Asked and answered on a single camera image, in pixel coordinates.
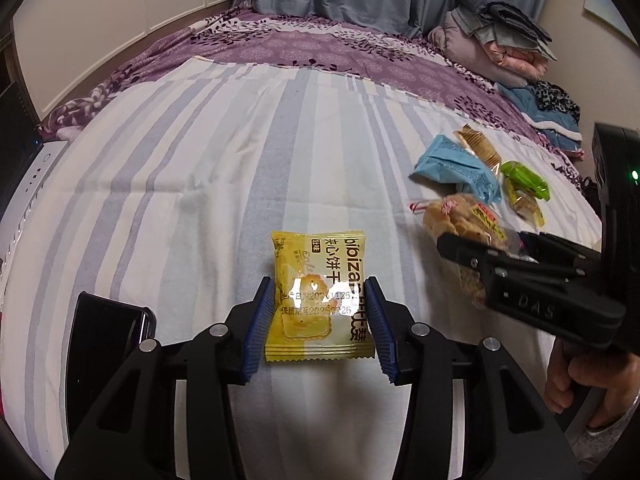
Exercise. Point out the person's right forearm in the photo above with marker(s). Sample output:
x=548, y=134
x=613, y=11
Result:
x=615, y=440

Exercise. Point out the purple floral bedsheet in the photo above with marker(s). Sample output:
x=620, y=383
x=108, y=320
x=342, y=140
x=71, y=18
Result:
x=300, y=45

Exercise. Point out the mauve quilt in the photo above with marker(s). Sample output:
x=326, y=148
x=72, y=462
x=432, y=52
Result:
x=460, y=45

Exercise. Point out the pile of folded bedding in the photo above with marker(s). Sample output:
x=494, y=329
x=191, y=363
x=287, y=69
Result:
x=530, y=105
x=505, y=15

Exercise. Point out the leopard print cloth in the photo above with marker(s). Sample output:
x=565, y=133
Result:
x=555, y=97

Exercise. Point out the clear round biscuit packet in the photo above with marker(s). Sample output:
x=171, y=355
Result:
x=460, y=220

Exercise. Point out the yellow cracker packet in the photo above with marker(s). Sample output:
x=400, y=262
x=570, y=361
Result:
x=310, y=260

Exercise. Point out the black screen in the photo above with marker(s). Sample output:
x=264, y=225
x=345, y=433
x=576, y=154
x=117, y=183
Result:
x=15, y=115

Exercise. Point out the clear sesame cake packet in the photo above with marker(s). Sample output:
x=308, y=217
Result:
x=522, y=205

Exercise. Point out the white appliance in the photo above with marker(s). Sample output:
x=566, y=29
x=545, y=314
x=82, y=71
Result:
x=35, y=175

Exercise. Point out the person's right hand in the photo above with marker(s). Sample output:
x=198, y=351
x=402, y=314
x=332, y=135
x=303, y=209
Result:
x=590, y=375

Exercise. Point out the clear cracker packet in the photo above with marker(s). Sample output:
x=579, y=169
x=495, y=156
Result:
x=477, y=145

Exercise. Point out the pink floral quilt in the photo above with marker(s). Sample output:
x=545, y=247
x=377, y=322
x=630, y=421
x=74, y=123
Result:
x=515, y=60

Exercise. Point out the black phone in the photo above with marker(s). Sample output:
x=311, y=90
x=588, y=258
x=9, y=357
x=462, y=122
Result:
x=100, y=340

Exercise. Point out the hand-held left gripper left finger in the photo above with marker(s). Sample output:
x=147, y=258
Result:
x=262, y=325

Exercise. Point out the light blue snack packet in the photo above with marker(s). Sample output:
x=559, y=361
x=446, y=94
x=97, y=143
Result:
x=450, y=167

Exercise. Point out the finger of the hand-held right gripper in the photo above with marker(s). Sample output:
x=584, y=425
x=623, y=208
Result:
x=465, y=252
x=550, y=247

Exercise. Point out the wall picture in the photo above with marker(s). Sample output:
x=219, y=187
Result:
x=612, y=10

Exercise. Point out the small green snack packet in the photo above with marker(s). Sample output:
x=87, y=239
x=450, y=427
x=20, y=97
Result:
x=525, y=177

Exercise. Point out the striped white blue cloth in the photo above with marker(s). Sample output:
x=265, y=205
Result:
x=200, y=160

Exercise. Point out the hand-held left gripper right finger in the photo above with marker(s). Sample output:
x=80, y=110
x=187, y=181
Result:
x=382, y=330

